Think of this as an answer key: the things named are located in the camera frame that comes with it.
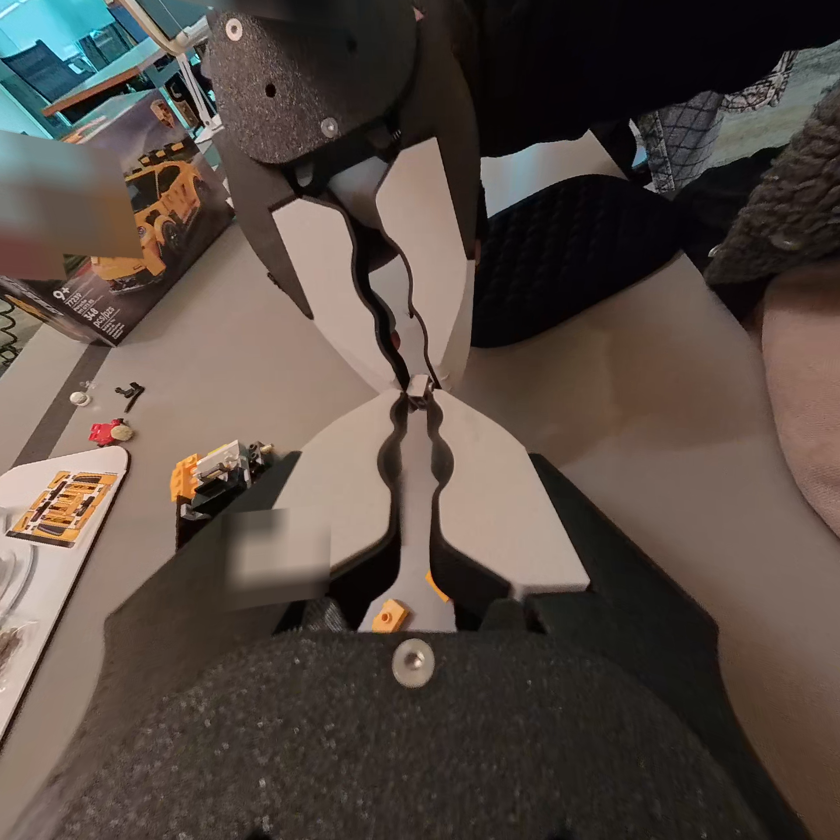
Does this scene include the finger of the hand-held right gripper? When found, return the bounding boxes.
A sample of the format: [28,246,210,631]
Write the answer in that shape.
[374,136,476,395]
[270,200,404,389]

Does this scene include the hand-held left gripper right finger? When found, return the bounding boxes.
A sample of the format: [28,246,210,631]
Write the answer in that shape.
[427,390,592,632]

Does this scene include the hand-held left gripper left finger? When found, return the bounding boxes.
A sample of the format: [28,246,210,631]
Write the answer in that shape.
[287,391,404,630]

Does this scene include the toy brick car model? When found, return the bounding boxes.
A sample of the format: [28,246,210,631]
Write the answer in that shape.
[171,438,278,553]

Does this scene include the grey desk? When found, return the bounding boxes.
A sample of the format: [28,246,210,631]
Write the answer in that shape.
[0,131,840,840]

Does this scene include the black toy box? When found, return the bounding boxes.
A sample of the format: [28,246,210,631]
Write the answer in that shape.
[0,88,237,347]

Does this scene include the wooden side table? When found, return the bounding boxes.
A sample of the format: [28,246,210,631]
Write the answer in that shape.
[42,62,179,120]

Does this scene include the person's checked trousers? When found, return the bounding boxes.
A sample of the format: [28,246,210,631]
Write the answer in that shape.
[640,51,799,193]

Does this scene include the person's dark fleece jacket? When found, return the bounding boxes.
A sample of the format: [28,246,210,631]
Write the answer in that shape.
[705,85,840,304]

